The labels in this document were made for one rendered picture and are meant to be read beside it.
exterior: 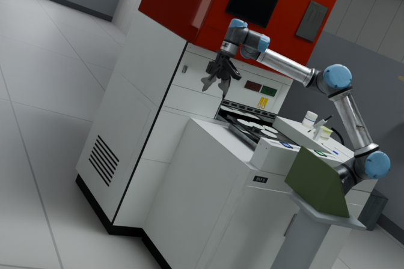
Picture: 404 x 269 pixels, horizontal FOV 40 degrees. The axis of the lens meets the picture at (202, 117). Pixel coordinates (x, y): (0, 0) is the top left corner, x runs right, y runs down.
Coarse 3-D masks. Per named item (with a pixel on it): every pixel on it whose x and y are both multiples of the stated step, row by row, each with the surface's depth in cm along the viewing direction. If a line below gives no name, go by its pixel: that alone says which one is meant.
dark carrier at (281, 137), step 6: (246, 120) 333; (246, 126) 317; (252, 126) 323; (252, 132) 308; (258, 132) 314; (270, 132) 328; (270, 138) 312; (276, 138) 319; (282, 138) 326; (294, 144) 324
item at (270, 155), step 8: (264, 144) 273; (272, 144) 271; (280, 144) 278; (256, 152) 276; (264, 152) 272; (272, 152) 271; (280, 152) 274; (288, 152) 277; (296, 152) 280; (312, 152) 294; (256, 160) 275; (264, 160) 271; (272, 160) 274; (280, 160) 276; (288, 160) 279; (328, 160) 294; (336, 160) 298; (264, 168) 273; (272, 168) 276; (280, 168) 279; (288, 168) 281
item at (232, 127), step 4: (232, 124) 330; (232, 128) 328; (236, 128) 325; (236, 132) 324; (240, 132) 321; (240, 136) 320; (244, 136) 318; (248, 136) 317; (244, 140) 317; (248, 140) 314; (252, 140) 313; (252, 144) 311; (256, 144) 309
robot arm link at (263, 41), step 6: (246, 36) 245; (252, 36) 245; (258, 36) 246; (264, 36) 247; (246, 42) 246; (252, 42) 246; (258, 42) 246; (264, 42) 246; (246, 48) 253; (252, 48) 249; (258, 48) 247; (264, 48) 247
